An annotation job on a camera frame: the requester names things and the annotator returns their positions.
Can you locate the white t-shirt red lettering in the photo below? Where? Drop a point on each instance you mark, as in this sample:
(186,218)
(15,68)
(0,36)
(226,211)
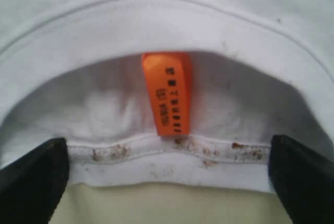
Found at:
(186,92)

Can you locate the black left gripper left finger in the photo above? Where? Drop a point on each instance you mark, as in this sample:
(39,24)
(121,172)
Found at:
(33,185)

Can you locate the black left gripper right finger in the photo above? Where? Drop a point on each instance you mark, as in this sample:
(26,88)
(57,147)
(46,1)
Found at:
(302,180)

